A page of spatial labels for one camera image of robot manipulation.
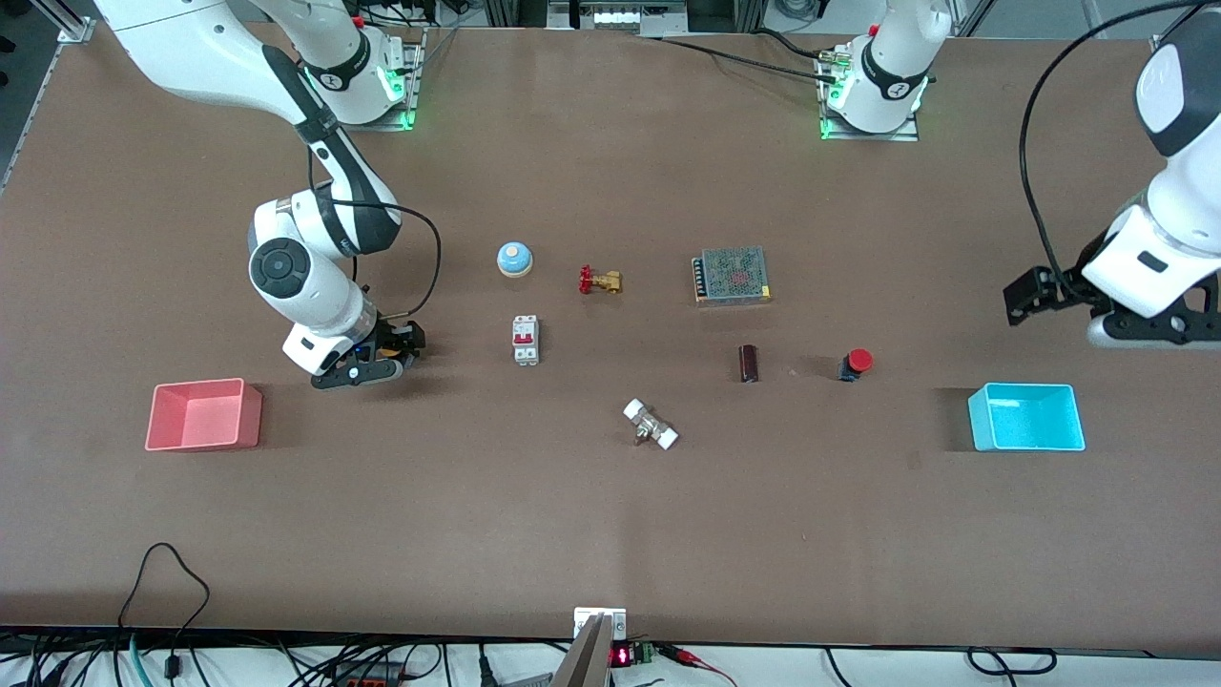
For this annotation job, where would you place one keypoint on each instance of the blue round bell button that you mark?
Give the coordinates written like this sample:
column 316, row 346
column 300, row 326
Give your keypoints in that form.
column 514, row 258

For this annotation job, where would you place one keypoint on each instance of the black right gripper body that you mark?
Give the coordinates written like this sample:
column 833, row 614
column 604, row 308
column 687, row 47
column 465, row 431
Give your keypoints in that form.
column 389, row 338

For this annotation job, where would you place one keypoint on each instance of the red digit display module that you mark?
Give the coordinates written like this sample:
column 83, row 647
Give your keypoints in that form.
column 621, row 655

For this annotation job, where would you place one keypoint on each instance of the dark red cylinder capacitor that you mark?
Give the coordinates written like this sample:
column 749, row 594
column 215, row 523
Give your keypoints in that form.
column 749, row 364

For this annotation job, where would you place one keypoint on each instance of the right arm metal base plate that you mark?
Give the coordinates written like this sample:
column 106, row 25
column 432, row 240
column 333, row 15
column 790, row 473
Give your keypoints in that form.
column 416, row 86

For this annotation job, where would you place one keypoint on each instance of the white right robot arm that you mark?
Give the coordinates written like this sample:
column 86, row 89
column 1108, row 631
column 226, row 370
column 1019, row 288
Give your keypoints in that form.
column 286, row 277

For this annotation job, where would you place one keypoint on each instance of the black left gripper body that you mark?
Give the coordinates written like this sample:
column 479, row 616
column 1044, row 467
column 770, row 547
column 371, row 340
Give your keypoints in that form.
column 1066, row 287

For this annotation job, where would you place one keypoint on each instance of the cyan plastic bin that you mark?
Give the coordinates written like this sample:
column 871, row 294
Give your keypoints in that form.
column 1028, row 420

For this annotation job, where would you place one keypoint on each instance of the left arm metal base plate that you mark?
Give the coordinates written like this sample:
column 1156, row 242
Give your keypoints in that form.
column 901, row 135

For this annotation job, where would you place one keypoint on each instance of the metal mesh power supply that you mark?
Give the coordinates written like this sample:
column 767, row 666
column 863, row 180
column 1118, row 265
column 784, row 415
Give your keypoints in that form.
column 734, row 274

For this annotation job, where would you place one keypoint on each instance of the white circuit breaker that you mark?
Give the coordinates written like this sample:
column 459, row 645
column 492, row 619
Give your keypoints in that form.
column 526, row 340

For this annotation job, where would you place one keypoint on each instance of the red push button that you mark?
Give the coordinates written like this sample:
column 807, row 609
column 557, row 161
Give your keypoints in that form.
column 859, row 360

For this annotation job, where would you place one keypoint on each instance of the pink plastic bin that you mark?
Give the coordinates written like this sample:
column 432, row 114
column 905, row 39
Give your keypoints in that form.
column 205, row 415

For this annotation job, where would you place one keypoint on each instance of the metal fitting white ends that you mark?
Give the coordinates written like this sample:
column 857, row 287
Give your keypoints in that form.
column 651, row 425

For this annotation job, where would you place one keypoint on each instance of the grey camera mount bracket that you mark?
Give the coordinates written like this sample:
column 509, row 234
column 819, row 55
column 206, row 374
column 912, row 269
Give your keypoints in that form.
column 596, row 644

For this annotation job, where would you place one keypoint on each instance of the grey device with connectors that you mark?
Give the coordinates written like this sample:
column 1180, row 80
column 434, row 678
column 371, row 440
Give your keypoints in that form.
column 618, row 15

